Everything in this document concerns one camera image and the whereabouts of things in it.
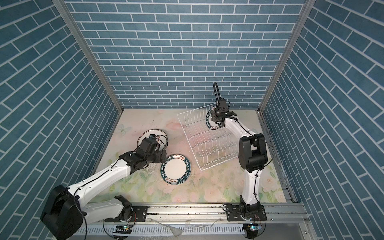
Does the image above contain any large red character plate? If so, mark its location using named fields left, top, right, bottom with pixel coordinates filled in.
left=137, top=129, right=169, bottom=150

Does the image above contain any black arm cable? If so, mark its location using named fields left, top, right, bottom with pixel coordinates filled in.
left=151, top=134, right=169, bottom=149
left=212, top=82, right=274, bottom=202

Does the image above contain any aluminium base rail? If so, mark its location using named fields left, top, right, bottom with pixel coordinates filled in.
left=86, top=202, right=310, bottom=226

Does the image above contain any aluminium right corner post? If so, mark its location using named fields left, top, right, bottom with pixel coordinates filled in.
left=259, top=0, right=316, bottom=112

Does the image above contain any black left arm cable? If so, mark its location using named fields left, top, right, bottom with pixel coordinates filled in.
left=151, top=134, right=169, bottom=149

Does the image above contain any white wire dish rack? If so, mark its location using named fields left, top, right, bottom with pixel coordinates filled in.
left=178, top=104, right=239, bottom=171

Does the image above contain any green rim small plate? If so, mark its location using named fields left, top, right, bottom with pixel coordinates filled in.
left=205, top=108, right=223, bottom=130
left=160, top=154, right=191, bottom=185

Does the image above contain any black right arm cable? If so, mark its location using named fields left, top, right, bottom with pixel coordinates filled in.
left=212, top=82, right=274, bottom=202

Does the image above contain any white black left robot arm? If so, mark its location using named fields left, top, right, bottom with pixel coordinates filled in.
left=41, top=134, right=168, bottom=240

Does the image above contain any aluminium left corner post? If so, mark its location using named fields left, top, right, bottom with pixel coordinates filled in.
left=52, top=0, right=124, bottom=114

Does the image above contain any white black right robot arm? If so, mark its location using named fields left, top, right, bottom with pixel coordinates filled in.
left=206, top=97, right=268, bottom=222

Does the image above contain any right green circuit board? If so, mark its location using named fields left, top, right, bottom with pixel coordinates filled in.
left=246, top=224, right=262, bottom=232

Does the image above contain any white vent grille strip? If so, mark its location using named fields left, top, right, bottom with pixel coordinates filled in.
left=74, top=224, right=245, bottom=237

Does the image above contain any aluminium corner post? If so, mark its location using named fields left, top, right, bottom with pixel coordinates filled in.
left=259, top=0, right=316, bottom=112
left=52, top=0, right=124, bottom=114

